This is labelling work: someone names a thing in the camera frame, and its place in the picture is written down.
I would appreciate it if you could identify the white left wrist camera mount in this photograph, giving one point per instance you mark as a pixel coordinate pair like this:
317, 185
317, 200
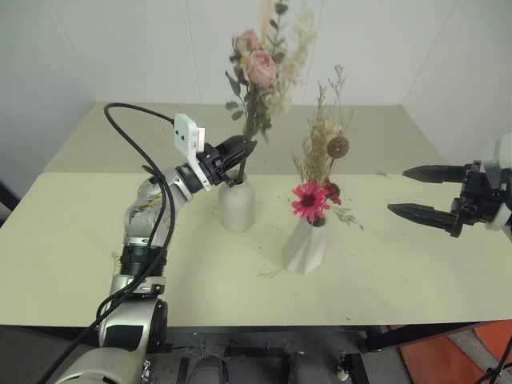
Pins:
184, 136

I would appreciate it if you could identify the pink rose flower bouquet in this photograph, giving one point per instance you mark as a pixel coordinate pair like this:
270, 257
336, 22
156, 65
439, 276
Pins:
262, 66

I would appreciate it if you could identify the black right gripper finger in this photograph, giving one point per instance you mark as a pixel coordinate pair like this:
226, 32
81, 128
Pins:
436, 173
428, 216

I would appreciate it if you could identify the orange floor mat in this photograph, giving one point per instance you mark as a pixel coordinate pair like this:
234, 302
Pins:
440, 356

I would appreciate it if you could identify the black metal table frame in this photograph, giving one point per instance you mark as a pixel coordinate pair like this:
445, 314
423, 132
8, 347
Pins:
384, 338

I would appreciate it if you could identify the round white vase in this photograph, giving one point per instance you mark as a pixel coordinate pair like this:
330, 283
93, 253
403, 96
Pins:
236, 208

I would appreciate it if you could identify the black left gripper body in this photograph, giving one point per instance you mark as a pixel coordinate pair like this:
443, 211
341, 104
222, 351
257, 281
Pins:
212, 162

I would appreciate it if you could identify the faceted white vase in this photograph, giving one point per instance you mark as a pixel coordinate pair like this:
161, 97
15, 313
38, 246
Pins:
304, 250

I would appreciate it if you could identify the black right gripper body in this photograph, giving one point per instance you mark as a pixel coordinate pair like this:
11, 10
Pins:
478, 196

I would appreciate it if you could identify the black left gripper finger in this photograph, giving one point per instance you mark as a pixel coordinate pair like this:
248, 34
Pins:
240, 145
238, 158

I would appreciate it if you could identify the red daisy dried bouquet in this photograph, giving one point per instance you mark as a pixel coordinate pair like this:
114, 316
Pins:
310, 202

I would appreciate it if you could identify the dark rounded shape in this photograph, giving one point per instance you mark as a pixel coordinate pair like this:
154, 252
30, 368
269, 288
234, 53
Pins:
208, 370

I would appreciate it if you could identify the dark furniture piece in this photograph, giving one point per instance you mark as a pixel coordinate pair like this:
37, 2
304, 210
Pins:
5, 200

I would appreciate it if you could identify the small white knob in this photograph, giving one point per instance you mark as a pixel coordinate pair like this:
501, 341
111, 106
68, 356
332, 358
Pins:
342, 374

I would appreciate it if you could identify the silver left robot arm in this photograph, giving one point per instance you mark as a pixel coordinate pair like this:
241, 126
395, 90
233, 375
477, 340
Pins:
138, 208

